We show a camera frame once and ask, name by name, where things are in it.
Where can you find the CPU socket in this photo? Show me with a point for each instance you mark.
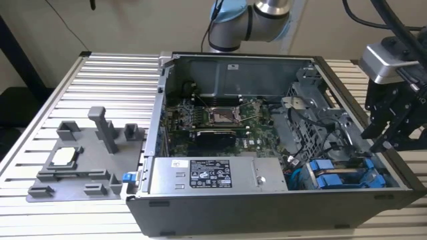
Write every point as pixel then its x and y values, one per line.
pixel 223 115

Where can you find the black RAM slot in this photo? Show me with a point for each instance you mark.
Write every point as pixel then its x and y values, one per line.
pixel 216 96
pixel 216 99
pixel 216 103

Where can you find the black furniture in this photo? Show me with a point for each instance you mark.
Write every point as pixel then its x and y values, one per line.
pixel 16 112

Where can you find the blue disk carrier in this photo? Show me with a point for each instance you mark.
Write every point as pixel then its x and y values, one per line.
pixel 330 180

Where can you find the blue case latch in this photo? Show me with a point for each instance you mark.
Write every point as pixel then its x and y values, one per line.
pixel 127 177

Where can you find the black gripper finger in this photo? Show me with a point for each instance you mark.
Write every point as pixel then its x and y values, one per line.
pixel 404 135
pixel 376 127

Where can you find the black graphics card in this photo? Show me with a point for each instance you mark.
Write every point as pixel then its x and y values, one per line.
pixel 215 137

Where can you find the silver metal bracket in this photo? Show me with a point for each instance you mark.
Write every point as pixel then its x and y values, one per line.
pixel 296 102

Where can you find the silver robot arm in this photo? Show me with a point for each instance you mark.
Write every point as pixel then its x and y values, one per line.
pixel 263 22

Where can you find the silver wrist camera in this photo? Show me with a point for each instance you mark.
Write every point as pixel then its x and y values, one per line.
pixel 383 62

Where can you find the grey parts rack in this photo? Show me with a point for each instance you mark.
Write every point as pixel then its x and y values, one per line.
pixel 100 162

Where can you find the green motherboard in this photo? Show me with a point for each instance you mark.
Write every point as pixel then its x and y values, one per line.
pixel 254 140

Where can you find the silver CPU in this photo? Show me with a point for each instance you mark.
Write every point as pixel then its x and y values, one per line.
pixel 64 156

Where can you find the silver power supply unit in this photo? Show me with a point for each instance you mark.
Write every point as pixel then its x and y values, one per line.
pixel 167 175

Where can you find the black open PC case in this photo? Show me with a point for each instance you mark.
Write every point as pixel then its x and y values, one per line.
pixel 267 212

